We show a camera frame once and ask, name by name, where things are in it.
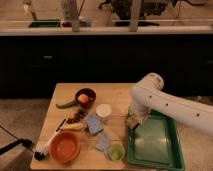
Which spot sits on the light blue cloth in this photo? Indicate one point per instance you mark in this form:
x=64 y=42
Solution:
x=103 y=142

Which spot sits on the orange fruit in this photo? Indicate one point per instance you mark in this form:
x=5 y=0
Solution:
x=83 y=98

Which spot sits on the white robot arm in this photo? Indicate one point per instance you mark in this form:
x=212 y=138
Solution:
x=147 y=95

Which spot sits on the green chili pepper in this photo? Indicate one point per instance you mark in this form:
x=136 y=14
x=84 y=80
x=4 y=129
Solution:
x=66 y=105

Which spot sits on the dark cabinet counter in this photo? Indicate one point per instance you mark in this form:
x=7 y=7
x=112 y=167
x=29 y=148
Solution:
x=34 y=60

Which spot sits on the yellow corn cob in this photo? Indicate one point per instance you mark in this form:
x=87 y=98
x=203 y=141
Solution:
x=75 y=126

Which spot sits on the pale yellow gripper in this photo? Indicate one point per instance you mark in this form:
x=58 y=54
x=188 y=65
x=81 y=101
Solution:
x=139 y=115

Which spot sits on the red grape bunch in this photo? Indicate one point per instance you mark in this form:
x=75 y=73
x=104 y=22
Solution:
x=81 y=113

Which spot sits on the green cup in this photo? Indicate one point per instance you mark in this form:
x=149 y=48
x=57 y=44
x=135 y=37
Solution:
x=116 y=152

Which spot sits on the white cup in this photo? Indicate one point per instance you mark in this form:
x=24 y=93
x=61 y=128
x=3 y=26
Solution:
x=103 y=111

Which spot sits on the white dish brush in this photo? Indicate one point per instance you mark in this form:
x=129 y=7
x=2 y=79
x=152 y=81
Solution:
x=42 y=152

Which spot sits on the orange bowl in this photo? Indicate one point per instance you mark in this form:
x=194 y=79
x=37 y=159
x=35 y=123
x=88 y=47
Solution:
x=65 y=147

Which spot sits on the whiteboard eraser block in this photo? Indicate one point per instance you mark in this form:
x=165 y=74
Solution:
x=132 y=123

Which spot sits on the green plastic tray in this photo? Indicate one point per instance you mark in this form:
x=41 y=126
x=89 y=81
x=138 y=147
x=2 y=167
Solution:
x=155 y=144

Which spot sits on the dark brown bowl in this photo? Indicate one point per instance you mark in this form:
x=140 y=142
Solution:
x=90 y=93

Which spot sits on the blue sponge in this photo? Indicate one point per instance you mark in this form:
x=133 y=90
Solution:
x=93 y=123

